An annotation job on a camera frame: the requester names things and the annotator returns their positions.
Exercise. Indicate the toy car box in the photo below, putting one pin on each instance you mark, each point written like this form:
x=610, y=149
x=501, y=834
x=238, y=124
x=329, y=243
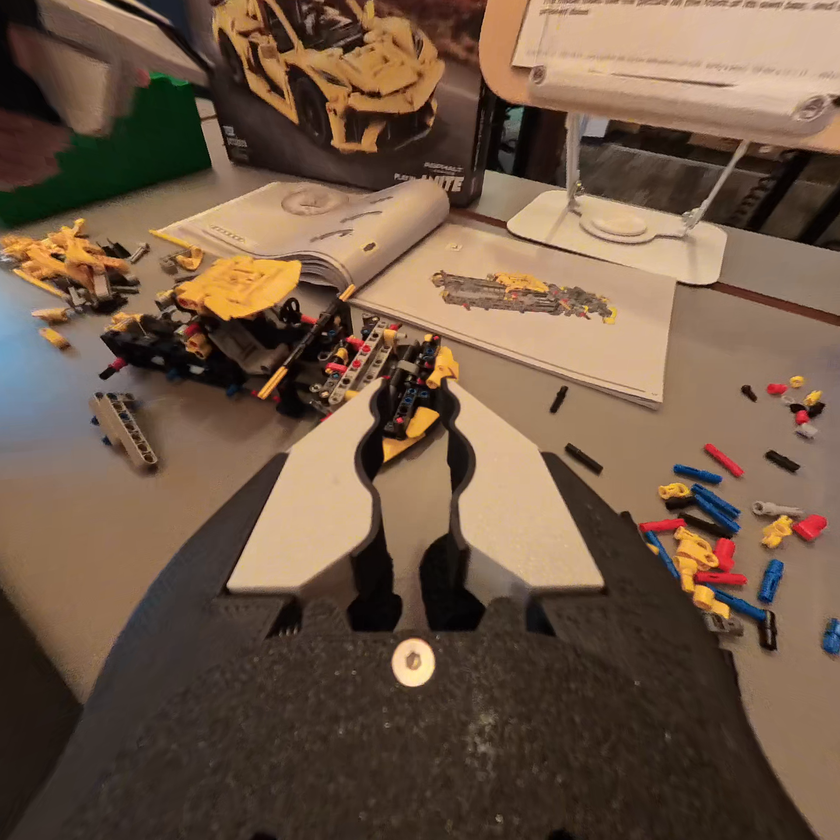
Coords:
x=361, y=98

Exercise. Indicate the printed instruction sheet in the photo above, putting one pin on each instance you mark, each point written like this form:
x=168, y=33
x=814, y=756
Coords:
x=656, y=33

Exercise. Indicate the green plastic bin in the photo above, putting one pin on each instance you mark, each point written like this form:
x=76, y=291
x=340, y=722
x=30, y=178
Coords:
x=131, y=164

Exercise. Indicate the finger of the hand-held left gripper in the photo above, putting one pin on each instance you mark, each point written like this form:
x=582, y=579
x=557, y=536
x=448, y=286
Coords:
x=131, y=36

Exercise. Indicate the scatter of small colourful toy pieces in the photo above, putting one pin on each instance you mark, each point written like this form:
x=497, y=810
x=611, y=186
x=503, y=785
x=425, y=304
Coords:
x=709, y=551

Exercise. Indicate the small black yellow toy subassembly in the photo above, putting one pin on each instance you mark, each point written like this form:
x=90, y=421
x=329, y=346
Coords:
x=410, y=400

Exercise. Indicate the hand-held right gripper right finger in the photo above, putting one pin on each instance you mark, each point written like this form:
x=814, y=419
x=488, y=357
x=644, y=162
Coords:
x=531, y=525

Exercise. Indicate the grey angled toy beam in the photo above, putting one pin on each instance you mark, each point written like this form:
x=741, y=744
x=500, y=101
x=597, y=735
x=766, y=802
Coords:
x=124, y=430

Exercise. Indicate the pile of yellow toy panels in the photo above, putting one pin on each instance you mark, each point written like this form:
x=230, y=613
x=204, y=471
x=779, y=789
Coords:
x=65, y=262

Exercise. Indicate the partly built yellow toy car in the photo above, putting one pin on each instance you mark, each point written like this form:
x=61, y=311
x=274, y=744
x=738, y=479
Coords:
x=229, y=289

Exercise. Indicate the person's left hand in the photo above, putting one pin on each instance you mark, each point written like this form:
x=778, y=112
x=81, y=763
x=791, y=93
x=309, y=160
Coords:
x=29, y=151

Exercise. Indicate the grey desk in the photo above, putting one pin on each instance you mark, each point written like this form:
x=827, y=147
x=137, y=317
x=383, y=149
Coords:
x=164, y=558

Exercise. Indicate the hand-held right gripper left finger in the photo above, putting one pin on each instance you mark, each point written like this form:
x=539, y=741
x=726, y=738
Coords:
x=295, y=525

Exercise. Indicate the black toy pin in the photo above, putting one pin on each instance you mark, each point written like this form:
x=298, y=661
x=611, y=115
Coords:
x=558, y=399
x=583, y=458

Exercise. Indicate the open instruction booklet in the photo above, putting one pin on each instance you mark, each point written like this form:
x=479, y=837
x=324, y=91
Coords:
x=558, y=354

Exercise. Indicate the wooden document stand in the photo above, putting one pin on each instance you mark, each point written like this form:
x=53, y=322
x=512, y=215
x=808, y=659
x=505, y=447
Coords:
x=623, y=229

